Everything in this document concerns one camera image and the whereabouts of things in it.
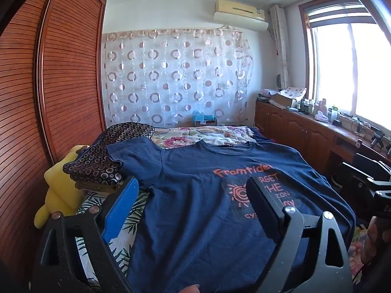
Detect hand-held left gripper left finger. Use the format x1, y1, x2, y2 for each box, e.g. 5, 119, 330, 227
31, 175, 139, 293

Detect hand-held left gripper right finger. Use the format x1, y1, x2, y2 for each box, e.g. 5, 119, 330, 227
245, 175, 353, 293

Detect navy blue printed T-shirt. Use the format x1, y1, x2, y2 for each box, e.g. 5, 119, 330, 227
107, 137, 356, 293

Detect person's right hand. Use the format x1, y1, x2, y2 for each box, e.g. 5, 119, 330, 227
360, 217, 391, 264

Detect dark circle-patterned pillow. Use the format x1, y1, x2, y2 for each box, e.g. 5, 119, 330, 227
98, 122, 155, 147
63, 142, 123, 187

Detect yellow plush toy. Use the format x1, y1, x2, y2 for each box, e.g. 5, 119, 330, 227
33, 145, 90, 229

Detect navy blue bedsheet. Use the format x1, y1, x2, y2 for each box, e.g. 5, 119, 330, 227
252, 126, 277, 143

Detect long wooden cabinet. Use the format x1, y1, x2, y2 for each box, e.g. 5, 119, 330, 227
255, 99, 391, 184

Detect floral leaf-print blanket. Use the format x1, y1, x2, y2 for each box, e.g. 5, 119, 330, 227
75, 125, 371, 293

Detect cluster of toiletry bottles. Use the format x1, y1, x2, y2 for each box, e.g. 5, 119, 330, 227
296, 98, 339, 123

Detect teal box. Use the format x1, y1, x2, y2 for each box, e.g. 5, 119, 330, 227
192, 110, 217, 126

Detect cardboard box with patterned paper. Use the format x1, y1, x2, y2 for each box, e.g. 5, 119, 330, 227
270, 87, 307, 108

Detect sheer circle-patterned curtain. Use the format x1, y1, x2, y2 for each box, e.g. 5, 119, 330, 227
102, 27, 254, 129

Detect wood-framed window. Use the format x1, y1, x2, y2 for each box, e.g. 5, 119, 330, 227
301, 0, 391, 129

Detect wooden louvered wardrobe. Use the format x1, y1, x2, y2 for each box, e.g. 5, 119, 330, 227
0, 0, 107, 281

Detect white window drape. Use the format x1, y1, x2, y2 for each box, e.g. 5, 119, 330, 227
269, 4, 291, 92

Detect wall air conditioner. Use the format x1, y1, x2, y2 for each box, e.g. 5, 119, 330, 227
213, 0, 269, 31

